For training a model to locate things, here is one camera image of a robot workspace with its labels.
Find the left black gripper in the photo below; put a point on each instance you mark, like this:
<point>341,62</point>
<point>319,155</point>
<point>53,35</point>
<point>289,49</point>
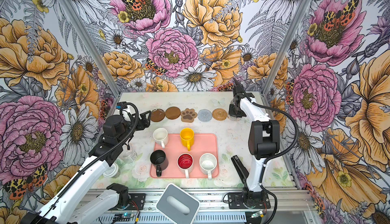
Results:
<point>144,120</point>

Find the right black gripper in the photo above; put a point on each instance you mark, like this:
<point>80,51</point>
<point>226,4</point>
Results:
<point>231,112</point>

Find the multicolour woven round coaster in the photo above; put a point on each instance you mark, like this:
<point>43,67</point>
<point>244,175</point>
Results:
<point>234,118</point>

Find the tan rattan round coaster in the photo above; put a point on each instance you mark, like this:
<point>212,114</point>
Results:
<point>220,114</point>

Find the grey woven round coaster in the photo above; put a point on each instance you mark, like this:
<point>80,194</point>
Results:
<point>204,115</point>

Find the glossy brown round coaster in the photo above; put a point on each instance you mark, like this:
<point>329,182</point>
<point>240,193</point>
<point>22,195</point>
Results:
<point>157,115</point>

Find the brown paw print coaster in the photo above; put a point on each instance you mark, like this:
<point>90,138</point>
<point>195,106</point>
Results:
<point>188,115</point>

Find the yellow mug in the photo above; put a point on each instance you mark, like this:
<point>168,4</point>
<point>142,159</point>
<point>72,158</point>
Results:
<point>187,137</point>

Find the matte brown round coaster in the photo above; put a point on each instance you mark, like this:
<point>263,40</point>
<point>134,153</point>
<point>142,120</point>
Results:
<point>172,113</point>

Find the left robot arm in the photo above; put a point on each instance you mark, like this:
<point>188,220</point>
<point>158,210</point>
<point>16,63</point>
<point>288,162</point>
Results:
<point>61,209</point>

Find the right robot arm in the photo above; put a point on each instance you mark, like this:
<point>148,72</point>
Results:
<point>263,143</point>

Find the clear glass jar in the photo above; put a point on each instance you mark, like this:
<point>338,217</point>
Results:
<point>129,154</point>

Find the white lidded jar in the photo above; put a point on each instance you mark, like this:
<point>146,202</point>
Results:
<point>112,172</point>

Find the pink plastic tray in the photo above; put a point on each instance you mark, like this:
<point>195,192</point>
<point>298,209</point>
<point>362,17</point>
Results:
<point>204,143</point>

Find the black mug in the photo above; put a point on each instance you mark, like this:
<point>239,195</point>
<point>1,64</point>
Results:
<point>160,161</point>

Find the black stapler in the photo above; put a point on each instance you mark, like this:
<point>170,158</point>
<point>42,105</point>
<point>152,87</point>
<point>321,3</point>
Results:
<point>241,170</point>

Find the red inside white mug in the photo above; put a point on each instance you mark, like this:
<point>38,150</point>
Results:
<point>185,163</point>

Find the green circuit board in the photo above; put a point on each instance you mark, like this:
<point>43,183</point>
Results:
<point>125,217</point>

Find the grey tissue box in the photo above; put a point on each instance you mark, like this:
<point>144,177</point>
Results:
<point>177,205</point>

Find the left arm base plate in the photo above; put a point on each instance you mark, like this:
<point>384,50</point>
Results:
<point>136,202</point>

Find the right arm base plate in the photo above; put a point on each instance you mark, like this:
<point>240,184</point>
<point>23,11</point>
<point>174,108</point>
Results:
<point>236,200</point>

